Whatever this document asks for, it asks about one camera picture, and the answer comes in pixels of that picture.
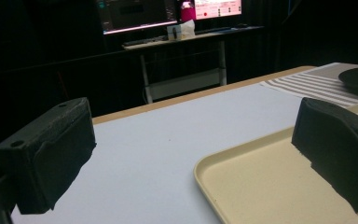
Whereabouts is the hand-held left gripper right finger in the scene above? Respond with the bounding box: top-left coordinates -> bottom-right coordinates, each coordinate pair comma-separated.
291,97 -> 358,217

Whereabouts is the black keyboard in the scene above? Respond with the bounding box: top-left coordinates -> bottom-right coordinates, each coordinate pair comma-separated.
124,35 -> 169,48

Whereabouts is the white tissue box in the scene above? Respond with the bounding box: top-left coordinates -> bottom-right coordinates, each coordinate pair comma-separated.
166,19 -> 197,41

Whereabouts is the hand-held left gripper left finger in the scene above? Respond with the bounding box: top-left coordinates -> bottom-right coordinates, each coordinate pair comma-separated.
0,96 -> 98,216

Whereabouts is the dark computer monitor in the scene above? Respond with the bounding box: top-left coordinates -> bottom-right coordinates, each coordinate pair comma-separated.
94,0 -> 179,35

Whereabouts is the beige plastic tray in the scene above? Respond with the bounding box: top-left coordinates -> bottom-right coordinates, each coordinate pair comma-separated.
193,97 -> 358,224

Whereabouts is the pink bottle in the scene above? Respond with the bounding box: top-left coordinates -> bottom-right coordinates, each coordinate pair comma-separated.
180,0 -> 197,22

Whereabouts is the striped placemat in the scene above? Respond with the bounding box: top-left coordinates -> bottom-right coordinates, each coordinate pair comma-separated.
259,62 -> 358,109

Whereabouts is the bright computer monitor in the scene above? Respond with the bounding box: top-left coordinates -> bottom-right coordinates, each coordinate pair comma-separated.
193,0 -> 242,21

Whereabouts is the white-legged desk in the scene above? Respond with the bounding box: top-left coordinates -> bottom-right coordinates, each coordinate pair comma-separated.
121,25 -> 265,105

